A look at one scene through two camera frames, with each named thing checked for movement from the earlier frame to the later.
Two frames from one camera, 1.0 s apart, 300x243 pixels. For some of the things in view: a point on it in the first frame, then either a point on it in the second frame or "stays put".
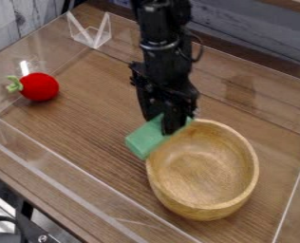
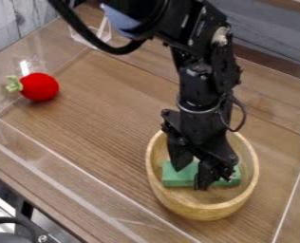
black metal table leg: (32, 233) stays put
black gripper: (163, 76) -> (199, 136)
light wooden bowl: (203, 173) stays put
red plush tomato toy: (37, 85) stays put
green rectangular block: (148, 138) -> (185, 177)
